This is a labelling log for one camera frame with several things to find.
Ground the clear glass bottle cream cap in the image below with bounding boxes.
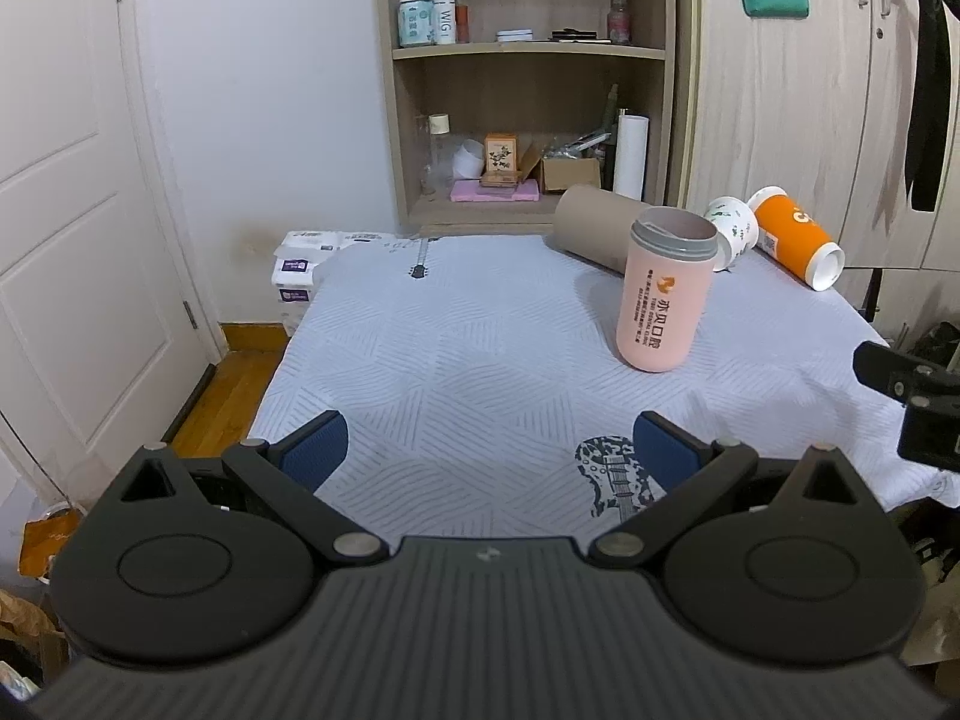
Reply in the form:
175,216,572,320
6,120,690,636
421,112,456,200

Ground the white guitar print bed cover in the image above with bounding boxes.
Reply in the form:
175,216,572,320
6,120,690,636
246,231,960,522

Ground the open cardboard box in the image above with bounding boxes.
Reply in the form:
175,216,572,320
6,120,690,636
520,141,603,194

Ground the brown paper bag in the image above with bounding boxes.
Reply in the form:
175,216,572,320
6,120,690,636
0,587,70,685

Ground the wooden box flower picture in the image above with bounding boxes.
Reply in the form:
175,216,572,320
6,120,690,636
480,133,522,189

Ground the beige wardrobe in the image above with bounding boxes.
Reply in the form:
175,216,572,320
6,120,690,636
679,0,960,272

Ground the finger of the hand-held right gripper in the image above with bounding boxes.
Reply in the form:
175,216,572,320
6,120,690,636
854,341,950,401

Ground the brown cardboard tube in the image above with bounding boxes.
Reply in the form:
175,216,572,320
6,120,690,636
547,183,655,275

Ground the white bowl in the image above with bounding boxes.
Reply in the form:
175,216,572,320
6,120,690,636
451,140,488,182

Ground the white door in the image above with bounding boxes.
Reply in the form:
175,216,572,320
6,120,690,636
0,0,227,502

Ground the teal pump bottle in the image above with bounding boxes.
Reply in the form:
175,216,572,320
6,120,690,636
397,0,438,49

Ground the orange cup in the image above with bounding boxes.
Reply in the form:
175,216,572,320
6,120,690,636
745,185,847,293

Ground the pink flat book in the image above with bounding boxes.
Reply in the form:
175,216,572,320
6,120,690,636
449,178,542,203

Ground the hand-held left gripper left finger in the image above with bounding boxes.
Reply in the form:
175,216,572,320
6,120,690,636
103,410,388,568

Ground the dark green bottle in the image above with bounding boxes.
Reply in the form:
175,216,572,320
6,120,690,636
602,83,621,190

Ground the pink cup with grey rim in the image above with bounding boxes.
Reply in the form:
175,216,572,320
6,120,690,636
616,205,722,374

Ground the white paper roll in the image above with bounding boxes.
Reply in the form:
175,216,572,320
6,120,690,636
612,113,650,200

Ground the wooden shelf unit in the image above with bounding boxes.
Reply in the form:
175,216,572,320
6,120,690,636
373,0,703,238

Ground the black ribbon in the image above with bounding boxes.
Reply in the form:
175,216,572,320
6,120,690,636
895,0,956,213

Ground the white floral cup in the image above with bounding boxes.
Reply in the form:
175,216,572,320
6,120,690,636
704,196,761,272

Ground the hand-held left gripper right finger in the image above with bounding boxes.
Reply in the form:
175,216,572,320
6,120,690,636
588,410,881,570

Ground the orange bag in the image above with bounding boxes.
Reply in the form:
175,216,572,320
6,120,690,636
18,508,88,580

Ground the white tissue pack purple label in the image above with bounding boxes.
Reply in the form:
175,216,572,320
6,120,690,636
269,229,353,339

